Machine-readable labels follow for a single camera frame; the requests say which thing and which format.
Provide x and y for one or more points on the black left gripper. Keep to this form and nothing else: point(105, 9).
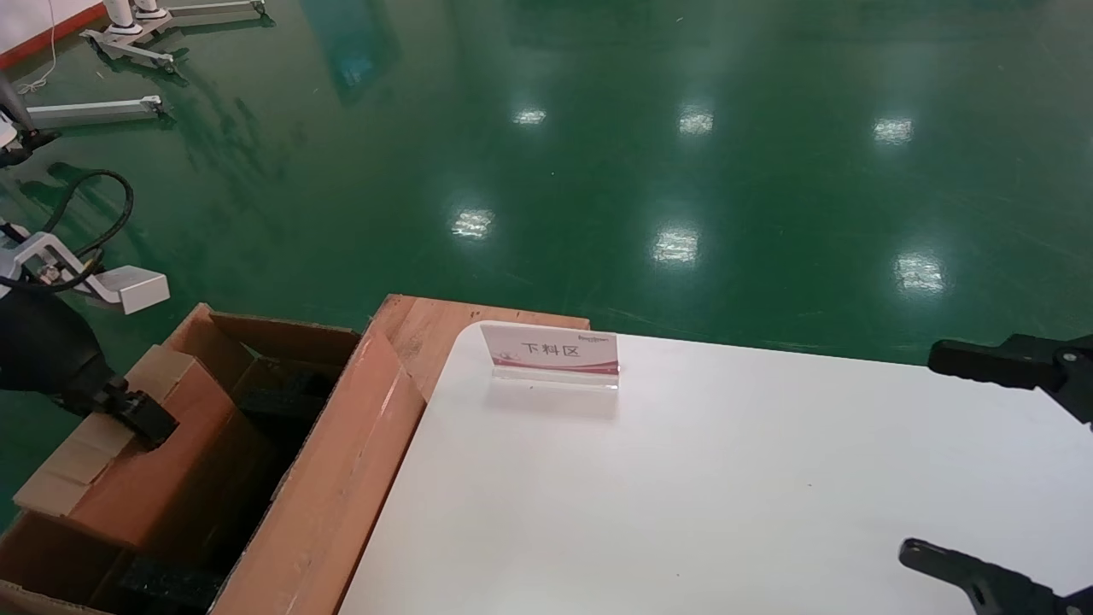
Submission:
point(43, 350)

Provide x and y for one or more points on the black foam block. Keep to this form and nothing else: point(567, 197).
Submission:
point(171, 585)

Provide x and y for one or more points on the black humanoid robot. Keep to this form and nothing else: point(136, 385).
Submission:
point(21, 141)

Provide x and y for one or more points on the large open cardboard box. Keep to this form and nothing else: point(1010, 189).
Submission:
point(341, 478)

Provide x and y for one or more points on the white red acrylic sign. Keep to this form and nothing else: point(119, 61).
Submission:
point(551, 350)

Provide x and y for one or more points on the small cardboard box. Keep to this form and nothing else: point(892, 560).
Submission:
point(154, 461)

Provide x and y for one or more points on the wooden board under tabletop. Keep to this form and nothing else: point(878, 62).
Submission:
point(435, 329)

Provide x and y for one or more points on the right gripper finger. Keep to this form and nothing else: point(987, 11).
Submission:
point(1042, 363)
point(999, 589)

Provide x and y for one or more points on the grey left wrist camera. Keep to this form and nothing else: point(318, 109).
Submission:
point(128, 289)

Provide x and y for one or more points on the white stand of black humanoid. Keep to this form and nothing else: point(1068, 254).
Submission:
point(94, 111)

